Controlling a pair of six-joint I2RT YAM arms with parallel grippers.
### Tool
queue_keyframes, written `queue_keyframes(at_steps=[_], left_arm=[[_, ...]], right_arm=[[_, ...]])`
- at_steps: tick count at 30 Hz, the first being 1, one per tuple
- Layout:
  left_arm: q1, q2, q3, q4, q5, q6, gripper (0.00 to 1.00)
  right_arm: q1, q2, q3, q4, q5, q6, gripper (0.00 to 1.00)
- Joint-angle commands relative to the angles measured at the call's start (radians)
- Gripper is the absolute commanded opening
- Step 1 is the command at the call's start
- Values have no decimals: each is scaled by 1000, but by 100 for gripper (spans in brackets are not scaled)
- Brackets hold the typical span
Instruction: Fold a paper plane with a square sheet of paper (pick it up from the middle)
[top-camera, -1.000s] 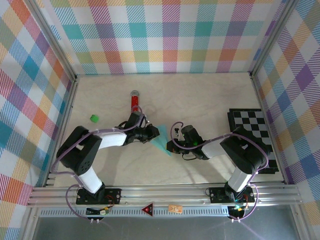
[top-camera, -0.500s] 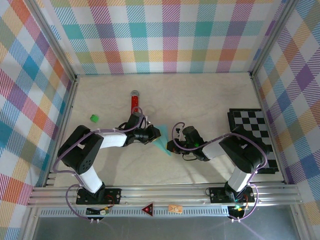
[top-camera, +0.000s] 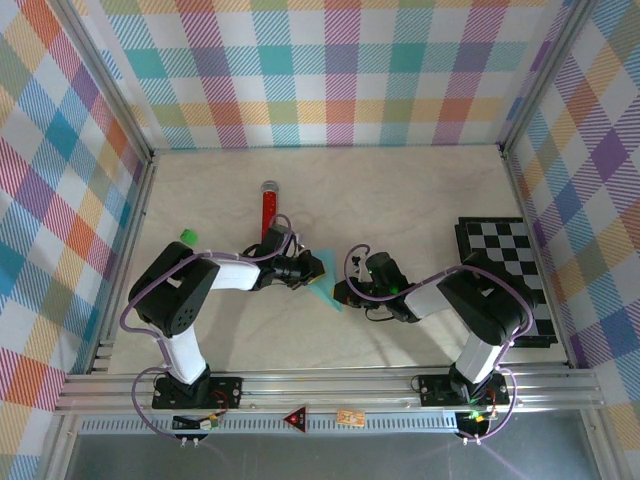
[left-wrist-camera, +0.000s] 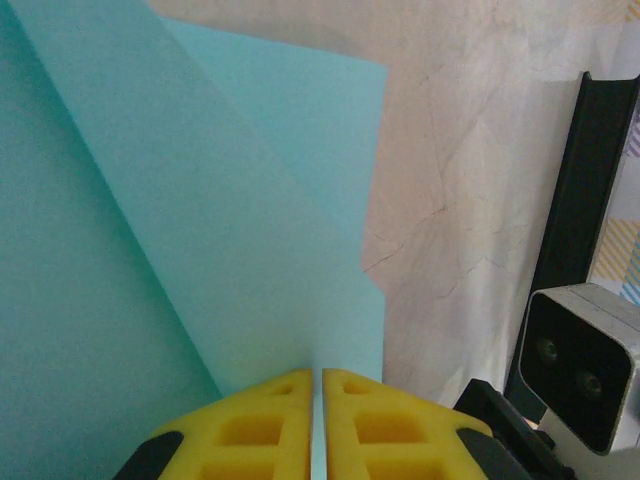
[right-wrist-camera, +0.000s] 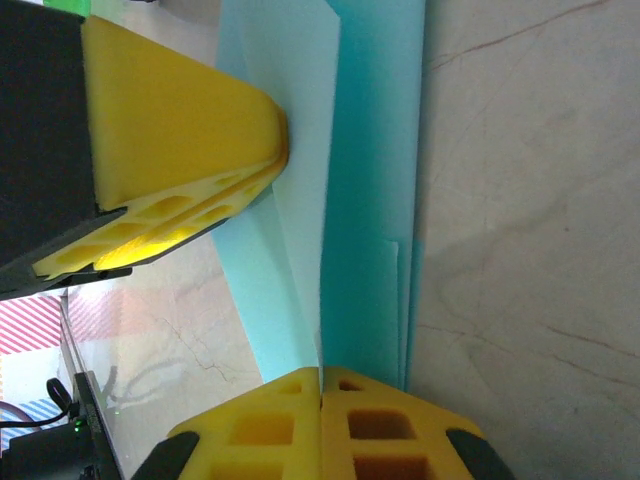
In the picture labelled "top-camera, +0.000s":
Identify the light blue paper sheet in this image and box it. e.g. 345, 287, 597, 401
304, 247, 347, 313

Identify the red glitter tube silver cap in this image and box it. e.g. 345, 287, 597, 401
259, 180, 281, 242

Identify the black white chessboard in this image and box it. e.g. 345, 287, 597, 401
453, 215, 560, 350

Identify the red triangle warning sticker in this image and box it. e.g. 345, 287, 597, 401
282, 405, 308, 435

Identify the small controller board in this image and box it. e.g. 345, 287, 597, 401
172, 413, 222, 432
457, 409, 494, 436

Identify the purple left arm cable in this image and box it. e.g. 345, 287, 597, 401
121, 213, 304, 444

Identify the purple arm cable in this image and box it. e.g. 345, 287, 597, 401
344, 243, 542, 446
121, 213, 304, 444

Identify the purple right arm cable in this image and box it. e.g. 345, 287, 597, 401
344, 243, 542, 446

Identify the aluminium front rail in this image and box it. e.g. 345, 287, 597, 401
54, 367, 604, 416

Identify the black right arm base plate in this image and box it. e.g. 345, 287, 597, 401
417, 373, 511, 407

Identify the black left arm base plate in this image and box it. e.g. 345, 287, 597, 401
152, 375, 244, 411

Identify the slotted grey cable duct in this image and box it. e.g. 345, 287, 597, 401
79, 412, 494, 435

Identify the aluminium side rail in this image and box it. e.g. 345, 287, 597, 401
499, 144, 576, 371
84, 149, 159, 376

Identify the aluminium frame post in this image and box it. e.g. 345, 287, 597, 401
499, 0, 599, 151
47, 0, 157, 162

